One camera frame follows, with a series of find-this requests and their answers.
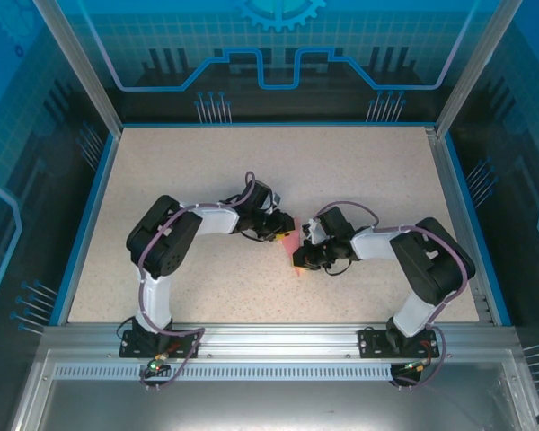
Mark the pink cloth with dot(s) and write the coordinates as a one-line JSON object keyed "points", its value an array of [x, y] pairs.
{"points": [[291, 244]]}

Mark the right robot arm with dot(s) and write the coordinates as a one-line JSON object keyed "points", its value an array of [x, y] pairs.
{"points": [[373, 242]]}

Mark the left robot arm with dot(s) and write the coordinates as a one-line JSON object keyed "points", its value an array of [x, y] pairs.
{"points": [[215, 222]]}

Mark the grey metal tray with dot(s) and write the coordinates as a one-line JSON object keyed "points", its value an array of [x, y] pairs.
{"points": [[274, 404]]}

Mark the connector with green light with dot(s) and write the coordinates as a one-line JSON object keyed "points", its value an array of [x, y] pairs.
{"points": [[415, 366], [157, 363]]}

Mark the blue table edge strip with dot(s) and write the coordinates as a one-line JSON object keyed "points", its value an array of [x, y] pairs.
{"points": [[87, 224], [476, 224]]}

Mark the aluminium mounting rail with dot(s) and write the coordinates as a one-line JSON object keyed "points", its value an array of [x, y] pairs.
{"points": [[274, 341]]}

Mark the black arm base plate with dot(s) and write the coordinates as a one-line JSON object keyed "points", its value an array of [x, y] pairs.
{"points": [[135, 345], [370, 343]]}

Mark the aluminium side rail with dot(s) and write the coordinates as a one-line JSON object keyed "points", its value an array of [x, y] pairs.
{"points": [[449, 202]]}

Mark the aluminium frame post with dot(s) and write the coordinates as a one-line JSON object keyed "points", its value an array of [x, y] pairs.
{"points": [[471, 72], [81, 72]]}

